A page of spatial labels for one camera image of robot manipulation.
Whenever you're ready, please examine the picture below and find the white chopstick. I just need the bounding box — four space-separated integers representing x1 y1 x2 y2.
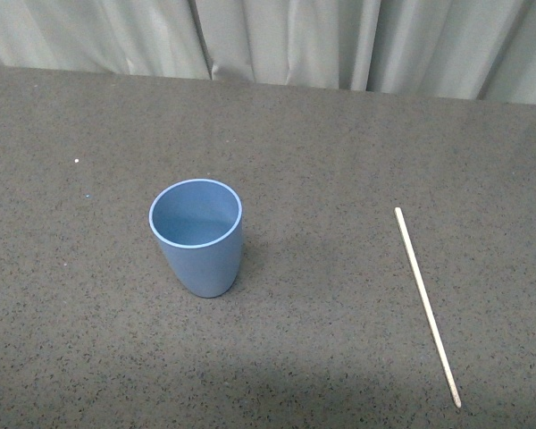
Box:
394 206 463 409

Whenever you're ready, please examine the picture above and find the blue plastic cup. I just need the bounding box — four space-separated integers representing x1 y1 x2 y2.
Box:
148 179 243 298

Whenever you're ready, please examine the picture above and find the grey-green curtain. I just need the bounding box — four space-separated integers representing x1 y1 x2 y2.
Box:
0 1 536 105

